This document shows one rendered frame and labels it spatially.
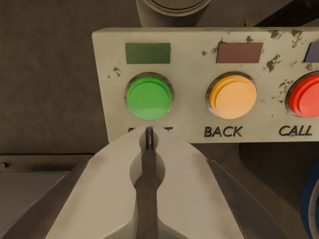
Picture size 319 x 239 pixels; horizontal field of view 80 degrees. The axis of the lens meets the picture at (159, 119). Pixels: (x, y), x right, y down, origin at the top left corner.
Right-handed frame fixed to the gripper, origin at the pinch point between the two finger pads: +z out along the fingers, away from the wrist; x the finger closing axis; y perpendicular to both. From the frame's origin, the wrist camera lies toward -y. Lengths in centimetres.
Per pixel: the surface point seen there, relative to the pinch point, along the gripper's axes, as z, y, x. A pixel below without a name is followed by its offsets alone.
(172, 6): 16.9, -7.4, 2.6
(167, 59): 5.4, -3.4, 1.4
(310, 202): 15.2, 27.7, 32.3
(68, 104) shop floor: 60, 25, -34
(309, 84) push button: 4.9, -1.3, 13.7
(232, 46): 5.5, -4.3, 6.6
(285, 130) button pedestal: 5.7, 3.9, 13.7
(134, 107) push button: 4.5, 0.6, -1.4
